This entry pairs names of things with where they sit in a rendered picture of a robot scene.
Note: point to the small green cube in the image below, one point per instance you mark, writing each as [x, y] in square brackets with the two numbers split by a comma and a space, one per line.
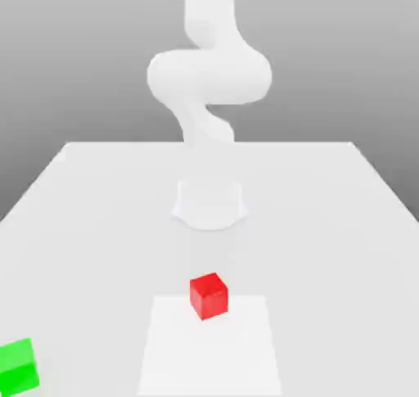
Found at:
[18, 367]

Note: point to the small red cube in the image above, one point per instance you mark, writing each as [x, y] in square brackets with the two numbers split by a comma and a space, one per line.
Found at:
[209, 297]

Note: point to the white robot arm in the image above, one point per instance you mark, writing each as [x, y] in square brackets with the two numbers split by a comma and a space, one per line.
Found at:
[209, 76]

